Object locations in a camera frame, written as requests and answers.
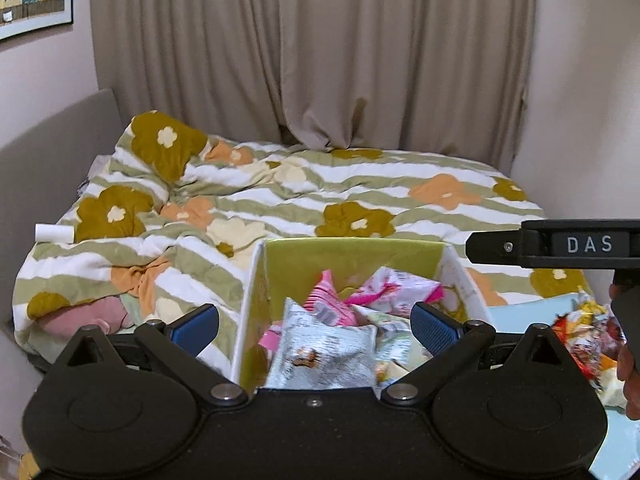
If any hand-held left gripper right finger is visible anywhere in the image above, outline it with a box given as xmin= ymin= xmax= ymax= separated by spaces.
xmin=380 ymin=304 xmax=575 ymax=407

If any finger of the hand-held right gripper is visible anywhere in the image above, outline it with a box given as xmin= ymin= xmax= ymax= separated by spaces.
xmin=465 ymin=229 xmax=522 ymax=266

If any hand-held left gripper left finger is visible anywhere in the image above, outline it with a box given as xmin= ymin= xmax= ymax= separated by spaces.
xmin=59 ymin=304 xmax=249 ymax=407

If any pile of snack packets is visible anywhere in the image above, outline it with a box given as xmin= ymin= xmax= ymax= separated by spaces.
xmin=257 ymin=269 xmax=628 ymax=406

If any silver snack bag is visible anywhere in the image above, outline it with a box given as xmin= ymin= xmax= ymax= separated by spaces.
xmin=265 ymin=297 xmax=379 ymax=391

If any green cardboard box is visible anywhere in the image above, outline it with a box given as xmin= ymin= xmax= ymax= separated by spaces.
xmin=230 ymin=237 xmax=496 ymax=396

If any person's right hand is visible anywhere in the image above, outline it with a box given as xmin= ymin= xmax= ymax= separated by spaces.
xmin=617 ymin=347 xmax=640 ymax=421

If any blue daisy print tablecloth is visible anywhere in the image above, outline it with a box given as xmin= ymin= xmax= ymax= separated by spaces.
xmin=487 ymin=294 xmax=640 ymax=480

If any floral striped blanket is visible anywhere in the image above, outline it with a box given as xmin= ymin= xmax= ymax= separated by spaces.
xmin=12 ymin=110 xmax=596 ymax=361

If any small white roll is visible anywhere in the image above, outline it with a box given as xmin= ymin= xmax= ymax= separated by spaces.
xmin=35 ymin=224 xmax=75 ymax=243

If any grey upholstered headboard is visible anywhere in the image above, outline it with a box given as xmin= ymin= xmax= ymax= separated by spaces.
xmin=0 ymin=89 xmax=123 ymax=341

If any beige curtain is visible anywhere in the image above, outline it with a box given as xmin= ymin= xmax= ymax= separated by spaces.
xmin=90 ymin=0 xmax=538 ymax=173

